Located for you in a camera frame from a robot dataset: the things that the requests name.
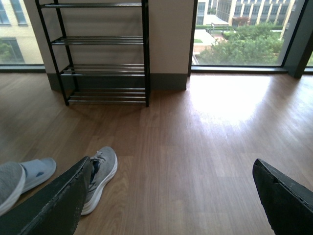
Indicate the light blue slide slipper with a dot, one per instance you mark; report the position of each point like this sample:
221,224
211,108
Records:
37,172

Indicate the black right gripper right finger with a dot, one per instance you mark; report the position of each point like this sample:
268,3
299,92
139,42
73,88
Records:
288,205

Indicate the black metal shoe rack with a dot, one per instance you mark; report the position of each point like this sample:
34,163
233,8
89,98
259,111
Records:
99,49

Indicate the grey knit sneaker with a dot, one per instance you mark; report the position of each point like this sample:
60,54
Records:
12,180
104,167

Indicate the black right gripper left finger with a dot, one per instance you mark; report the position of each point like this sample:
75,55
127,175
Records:
53,210

